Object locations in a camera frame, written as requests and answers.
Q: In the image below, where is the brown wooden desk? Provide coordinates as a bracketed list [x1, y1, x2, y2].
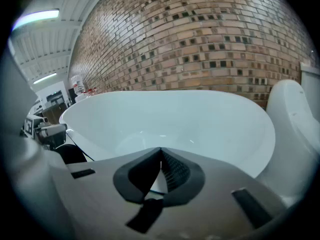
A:
[41, 103, 69, 125]

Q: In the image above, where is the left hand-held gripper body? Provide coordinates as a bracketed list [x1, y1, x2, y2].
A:
[23, 116, 68, 147]

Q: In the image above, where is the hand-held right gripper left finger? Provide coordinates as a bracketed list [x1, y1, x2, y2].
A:
[112, 146, 162, 205]

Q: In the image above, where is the white toilet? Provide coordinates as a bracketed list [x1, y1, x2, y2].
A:
[254, 79, 320, 208]

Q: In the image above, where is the pack of clear bottles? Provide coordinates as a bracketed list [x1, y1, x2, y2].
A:
[83, 87, 99, 97]

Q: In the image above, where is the white bathtub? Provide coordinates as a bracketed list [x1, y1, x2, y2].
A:
[59, 90, 276, 195]

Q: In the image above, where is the clear water jug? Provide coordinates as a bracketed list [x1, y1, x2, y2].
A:
[70, 74, 86, 96]

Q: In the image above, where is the long ceiling light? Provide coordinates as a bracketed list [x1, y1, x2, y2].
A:
[32, 71, 58, 85]
[12, 8, 60, 31]

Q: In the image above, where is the white cabinet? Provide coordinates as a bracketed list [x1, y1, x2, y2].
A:
[299, 62, 320, 125]

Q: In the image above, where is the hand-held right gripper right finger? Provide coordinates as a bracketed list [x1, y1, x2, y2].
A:
[161, 147, 206, 208]

